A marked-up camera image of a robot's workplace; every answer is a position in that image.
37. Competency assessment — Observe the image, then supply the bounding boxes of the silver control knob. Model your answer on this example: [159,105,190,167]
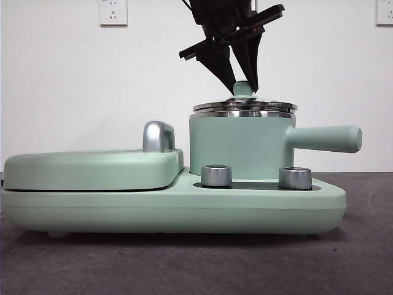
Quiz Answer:
[278,167,313,190]
[201,164,233,187]

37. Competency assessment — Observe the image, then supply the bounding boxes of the green pot with handle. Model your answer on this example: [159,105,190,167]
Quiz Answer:
[189,109,363,182]

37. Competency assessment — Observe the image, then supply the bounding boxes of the green griddle lid silver handle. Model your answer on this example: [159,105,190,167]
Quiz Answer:
[3,120,185,191]

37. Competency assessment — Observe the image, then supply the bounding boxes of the green breakfast maker base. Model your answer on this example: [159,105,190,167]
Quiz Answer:
[0,165,348,238]

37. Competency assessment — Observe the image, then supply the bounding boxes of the white wall socket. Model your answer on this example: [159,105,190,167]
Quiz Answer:
[98,0,128,27]
[376,0,393,26]

